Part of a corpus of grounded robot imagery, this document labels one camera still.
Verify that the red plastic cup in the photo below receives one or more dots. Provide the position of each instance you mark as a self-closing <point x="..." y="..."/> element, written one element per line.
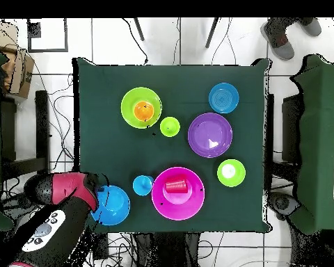
<point x="176" y="185"/>

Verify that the orange plastic cup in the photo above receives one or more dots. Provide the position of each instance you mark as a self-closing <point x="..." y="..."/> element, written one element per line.
<point x="144" y="111"/>

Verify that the large blue plastic bowl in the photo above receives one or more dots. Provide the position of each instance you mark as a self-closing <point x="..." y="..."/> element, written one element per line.
<point x="115" y="205"/>

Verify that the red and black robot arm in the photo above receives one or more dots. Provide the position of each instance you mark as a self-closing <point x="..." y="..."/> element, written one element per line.
<point x="66" y="186"/>

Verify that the green plastic cup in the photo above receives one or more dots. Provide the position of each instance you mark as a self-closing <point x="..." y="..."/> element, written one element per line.
<point x="169" y="126"/>

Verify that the purple plastic bowl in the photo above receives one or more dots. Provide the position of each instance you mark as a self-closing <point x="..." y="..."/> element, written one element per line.
<point x="208" y="133"/>

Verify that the blue plastic cup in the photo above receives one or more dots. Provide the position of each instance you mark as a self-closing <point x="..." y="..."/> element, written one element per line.
<point x="142" y="185"/>

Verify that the large green plastic bowl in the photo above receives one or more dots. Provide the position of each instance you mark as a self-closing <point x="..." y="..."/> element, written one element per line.
<point x="128" y="108"/>

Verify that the pink plastic bowl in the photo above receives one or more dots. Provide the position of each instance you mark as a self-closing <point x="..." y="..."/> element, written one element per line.
<point x="178" y="208"/>

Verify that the dark green tablecloth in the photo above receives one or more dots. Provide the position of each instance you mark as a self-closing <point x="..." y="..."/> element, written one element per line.
<point x="183" y="83"/>

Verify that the small green ribbed bowl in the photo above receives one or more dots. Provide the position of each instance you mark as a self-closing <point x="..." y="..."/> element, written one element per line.
<point x="231" y="172"/>

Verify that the small blue patterned bowl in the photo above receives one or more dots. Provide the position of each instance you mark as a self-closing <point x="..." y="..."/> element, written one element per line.
<point x="224" y="98"/>

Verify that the black power strip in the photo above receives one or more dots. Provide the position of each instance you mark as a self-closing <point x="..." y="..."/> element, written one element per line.
<point x="102" y="247"/>

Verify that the black tripod leg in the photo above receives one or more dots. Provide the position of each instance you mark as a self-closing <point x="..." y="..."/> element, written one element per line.
<point x="212" y="33"/>
<point x="139" y="29"/>

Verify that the black metal stand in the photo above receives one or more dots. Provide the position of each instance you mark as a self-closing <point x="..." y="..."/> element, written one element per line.
<point x="42" y="139"/>

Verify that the person's foot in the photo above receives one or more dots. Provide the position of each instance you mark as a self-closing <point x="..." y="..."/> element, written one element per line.
<point x="311" y="27"/>
<point x="281" y="47"/>

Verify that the cardboard box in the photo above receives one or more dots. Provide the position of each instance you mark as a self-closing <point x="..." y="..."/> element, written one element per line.
<point x="21" y="72"/>
<point x="2" y="36"/>

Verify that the grey pedestal foot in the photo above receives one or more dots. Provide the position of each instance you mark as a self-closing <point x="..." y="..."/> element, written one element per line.
<point x="282" y="203"/>
<point x="14" y="210"/>

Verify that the black square frame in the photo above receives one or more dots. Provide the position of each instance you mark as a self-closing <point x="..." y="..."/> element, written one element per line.
<point x="34" y="30"/>

